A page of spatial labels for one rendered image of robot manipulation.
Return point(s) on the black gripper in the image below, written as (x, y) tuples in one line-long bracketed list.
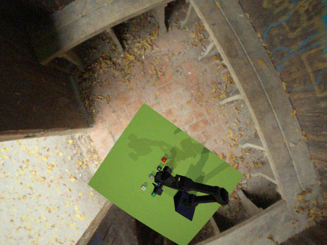
[(158, 189)]

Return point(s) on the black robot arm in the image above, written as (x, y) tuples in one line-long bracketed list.
[(215, 193)]

